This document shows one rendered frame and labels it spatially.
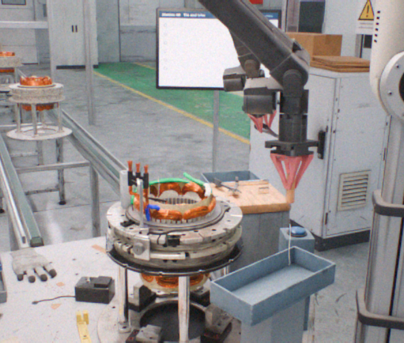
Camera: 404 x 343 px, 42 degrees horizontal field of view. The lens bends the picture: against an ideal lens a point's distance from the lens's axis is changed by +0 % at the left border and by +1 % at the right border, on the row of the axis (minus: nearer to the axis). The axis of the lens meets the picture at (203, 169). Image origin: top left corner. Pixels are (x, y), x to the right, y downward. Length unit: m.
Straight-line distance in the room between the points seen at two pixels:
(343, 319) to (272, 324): 1.95
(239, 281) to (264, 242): 0.40
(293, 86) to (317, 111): 2.49
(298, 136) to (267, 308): 0.33
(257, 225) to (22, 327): 0.66
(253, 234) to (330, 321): 1.57
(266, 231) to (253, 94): 0.50
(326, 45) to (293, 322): 3.01
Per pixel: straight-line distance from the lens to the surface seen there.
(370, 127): 3.60
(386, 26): 1.03
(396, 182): 1.14
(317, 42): 3.84
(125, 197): 1.26
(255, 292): 1.06
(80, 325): 1.41
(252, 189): 1.51
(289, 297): 1.02
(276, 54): 0.98
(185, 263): 1.15
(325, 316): 2.98
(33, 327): 1.45
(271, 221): 1.43
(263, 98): 1.04
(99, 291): 1.49
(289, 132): 1.04
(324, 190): 3.52
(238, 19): 0.97
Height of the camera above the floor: 1.55
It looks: 17 degrees down
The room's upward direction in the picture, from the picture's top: 1 degrees clockwise
